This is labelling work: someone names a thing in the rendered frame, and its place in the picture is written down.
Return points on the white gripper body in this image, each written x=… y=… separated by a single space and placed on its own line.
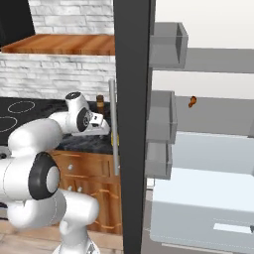
x=101 y=129

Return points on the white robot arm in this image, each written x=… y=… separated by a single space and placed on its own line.
x=26 y=172

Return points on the yellow corn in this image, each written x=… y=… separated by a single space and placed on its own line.
x=112 y=139

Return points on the black fridge door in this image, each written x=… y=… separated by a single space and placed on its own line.
x=132 y=125

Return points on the wooden cabinet drawer front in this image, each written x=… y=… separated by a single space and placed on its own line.
x=89 y=165

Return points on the silver drawer knob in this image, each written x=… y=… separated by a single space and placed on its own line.
x=70 y=167

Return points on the pale fridge crisper cover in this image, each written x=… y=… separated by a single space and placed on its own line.
x=211 y=152

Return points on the grey fridge shelf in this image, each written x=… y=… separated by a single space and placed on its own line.
x=218 y=115
x=221 y=61

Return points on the white fridge drawer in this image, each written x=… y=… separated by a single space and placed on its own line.
x=201 y=211

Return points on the brown bottle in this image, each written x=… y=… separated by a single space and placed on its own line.
x=100 y=105

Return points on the tall grey door bin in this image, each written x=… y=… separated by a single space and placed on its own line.
x=160 y=119

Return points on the silver cabinet door knob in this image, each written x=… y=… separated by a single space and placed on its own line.
x=79 y=189
x=69 y=188

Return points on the small grey door bin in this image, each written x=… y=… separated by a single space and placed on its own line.
x=158 y=162

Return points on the black hob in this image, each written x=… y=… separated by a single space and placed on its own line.
x=29 y=109

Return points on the orange brown food item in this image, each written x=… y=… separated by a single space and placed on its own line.
x=192 y=101

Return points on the large grey door bin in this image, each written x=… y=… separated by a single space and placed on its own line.
x=167 y=49

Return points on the black range hood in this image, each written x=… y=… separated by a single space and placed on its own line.
x=15 y=20

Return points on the wooden wall shelf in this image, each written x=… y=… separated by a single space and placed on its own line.
x=63 y=44

